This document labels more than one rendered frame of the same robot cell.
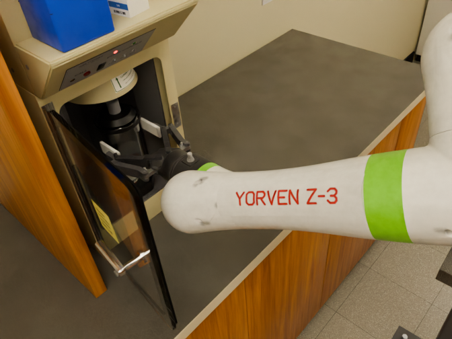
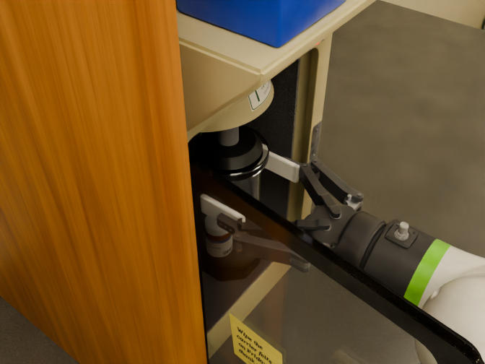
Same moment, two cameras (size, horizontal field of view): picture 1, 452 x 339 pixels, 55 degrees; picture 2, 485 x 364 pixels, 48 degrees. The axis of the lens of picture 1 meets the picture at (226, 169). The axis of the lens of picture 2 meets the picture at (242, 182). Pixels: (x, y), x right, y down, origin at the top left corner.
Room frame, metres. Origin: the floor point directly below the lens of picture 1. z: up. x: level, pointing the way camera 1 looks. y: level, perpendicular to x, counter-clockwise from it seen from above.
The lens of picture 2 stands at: (0.29, 0.31, 1.70)
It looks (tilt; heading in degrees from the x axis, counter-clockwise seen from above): 43 degrees down; 352
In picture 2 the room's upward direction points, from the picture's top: straight up
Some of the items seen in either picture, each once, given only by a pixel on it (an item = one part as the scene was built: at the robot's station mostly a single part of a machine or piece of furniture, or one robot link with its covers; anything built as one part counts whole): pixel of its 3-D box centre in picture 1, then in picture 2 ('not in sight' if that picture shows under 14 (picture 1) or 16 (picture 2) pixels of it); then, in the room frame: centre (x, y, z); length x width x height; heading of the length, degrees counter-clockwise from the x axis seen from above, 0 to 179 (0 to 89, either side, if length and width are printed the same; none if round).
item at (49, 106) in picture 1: (79, 183); not in sight; (0.69, 0.32, 1.19); 0.03 x 0.02 x 0.39; 134
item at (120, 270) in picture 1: (119, 253); not in sight; (0.49, 0.20, 1.20); 0.10 x 0.05 x 0.03; 37
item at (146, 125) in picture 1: (150, 127); (277, 164); (0.87, 0.17, 1.19); 0.07 x 0.01 x 0.03; 44
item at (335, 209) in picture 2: (166, 143); (318, 195); (0.80, 0.13, 1.19); 0.11 x 0.01 x 0.04; 9
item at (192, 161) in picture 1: (194, 175); (396, 259); (0.67, 0.07, 1.20); 0.09 x 0.06 x 0.12; 134
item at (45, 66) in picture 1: (118, 45); (309, 28); (0.76, 0.18, 1.46); 0.32 x 0.12 x 0.10; 134
